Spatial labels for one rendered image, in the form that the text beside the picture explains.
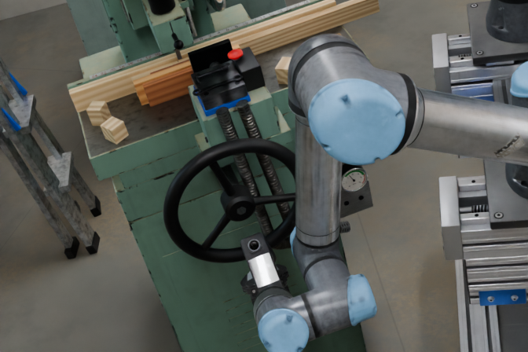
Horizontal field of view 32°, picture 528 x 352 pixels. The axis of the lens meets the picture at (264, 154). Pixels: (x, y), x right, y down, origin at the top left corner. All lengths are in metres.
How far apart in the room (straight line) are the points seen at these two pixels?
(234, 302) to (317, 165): 0.80
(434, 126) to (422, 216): 1.54
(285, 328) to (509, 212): 0.45
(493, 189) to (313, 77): 0.54
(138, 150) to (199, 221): 0.24
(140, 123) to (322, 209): 0.54
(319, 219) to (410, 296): 1.13
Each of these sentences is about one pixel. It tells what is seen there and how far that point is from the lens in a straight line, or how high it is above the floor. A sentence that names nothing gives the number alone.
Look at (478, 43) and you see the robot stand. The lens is 2.04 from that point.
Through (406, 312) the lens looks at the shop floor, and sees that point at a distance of 2.57.
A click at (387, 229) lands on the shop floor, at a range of 2.80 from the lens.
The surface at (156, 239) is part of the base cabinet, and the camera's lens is 2.00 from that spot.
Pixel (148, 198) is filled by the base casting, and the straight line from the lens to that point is 1.93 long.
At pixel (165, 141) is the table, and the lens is 1.85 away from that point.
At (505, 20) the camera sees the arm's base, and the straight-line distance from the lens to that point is 2.02.
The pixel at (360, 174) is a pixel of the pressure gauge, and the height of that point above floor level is 0.67.
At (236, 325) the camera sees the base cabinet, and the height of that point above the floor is 0.30.
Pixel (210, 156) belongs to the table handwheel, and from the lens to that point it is 1.67.
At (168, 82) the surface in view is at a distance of 1.90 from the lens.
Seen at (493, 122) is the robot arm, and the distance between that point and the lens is 1.34.
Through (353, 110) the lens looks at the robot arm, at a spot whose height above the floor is 1.24.
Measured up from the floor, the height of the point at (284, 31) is 0.93.
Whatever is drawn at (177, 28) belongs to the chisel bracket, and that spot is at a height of 1.05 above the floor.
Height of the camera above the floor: 1.96
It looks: 38 degrees down
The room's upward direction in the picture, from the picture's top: 15 degrees counter-clockwise
